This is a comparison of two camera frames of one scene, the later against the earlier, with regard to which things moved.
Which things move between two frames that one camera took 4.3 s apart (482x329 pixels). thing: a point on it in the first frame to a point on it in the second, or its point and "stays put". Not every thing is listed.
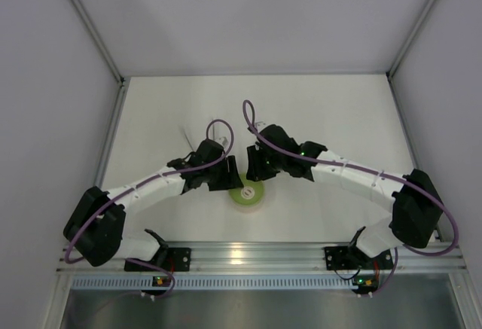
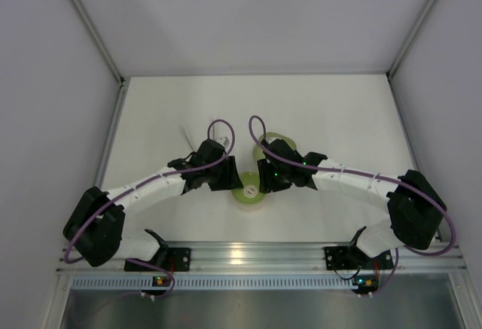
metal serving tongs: (191, 146) stays put
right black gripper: (257, 164) to (266, 178)
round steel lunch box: (248, 209) stays put
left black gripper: (224, 175) stays put
